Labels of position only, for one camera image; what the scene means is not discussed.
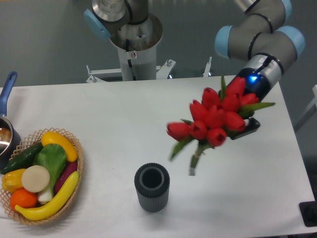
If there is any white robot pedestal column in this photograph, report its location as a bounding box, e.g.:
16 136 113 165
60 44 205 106
110 13 163 81

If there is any dark grey ribbed vase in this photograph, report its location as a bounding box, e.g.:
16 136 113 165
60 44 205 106
134 163 170 213

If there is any white frame at right edge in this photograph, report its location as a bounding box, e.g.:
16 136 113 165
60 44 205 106
293 85 317 133

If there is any yellow bell pepper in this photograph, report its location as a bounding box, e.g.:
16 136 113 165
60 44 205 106
1 169 26 193

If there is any woven wicker basket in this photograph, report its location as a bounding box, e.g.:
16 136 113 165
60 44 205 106
0 127 84 226

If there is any black device at table edge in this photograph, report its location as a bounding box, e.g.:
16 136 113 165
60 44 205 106
299 201 317 227

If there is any dark green cucumber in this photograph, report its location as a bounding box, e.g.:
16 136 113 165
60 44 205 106
0 143 43 175

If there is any white metal base frame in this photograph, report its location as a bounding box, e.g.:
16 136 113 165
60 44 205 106
86 57 213 83

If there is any blue handled saucepan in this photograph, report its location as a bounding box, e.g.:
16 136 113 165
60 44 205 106
0 71 21 169

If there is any long yellow banana squash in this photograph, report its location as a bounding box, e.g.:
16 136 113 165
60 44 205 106
15 171 79 221

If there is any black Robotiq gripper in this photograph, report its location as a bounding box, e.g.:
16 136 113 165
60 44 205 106
218 68 272 140

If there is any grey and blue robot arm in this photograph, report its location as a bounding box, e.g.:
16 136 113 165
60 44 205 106
84 0 305 100

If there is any red tulip bouquet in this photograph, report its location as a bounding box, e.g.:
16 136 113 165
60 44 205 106
166 76 274 176

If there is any orange fruit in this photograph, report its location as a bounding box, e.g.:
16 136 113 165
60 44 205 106
10 188 38 210

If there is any purple sweet potato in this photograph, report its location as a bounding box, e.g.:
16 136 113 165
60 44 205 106
54 162 78 194

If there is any green bok choy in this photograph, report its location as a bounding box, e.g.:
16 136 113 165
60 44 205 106
33 144 67 205

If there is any beige round disc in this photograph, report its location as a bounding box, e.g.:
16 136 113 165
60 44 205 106
21 165 50 193

